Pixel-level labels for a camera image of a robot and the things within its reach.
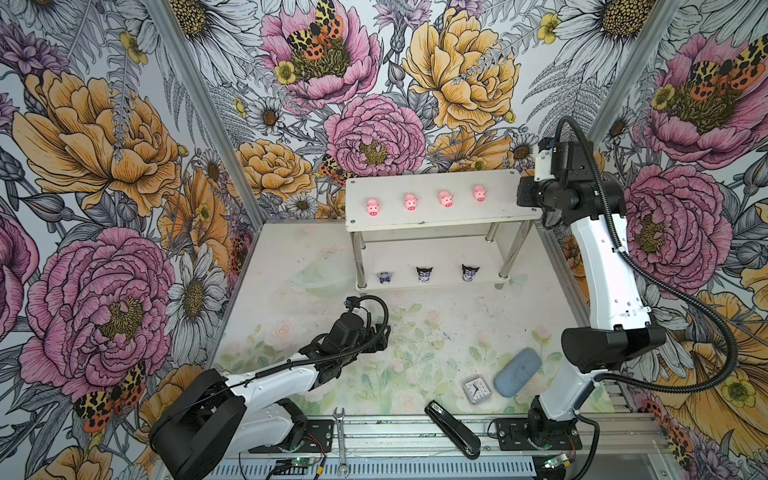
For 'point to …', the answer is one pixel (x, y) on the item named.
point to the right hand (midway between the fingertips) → (522, 197)
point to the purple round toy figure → (384, 277)
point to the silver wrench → (343, 468)
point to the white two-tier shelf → (429, 230)
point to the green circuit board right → (555, 461)
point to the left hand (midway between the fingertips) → (376, 337)
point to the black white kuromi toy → (424, 274)
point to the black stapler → (455, 430)
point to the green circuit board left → (302, 461)
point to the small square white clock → (477, 389)
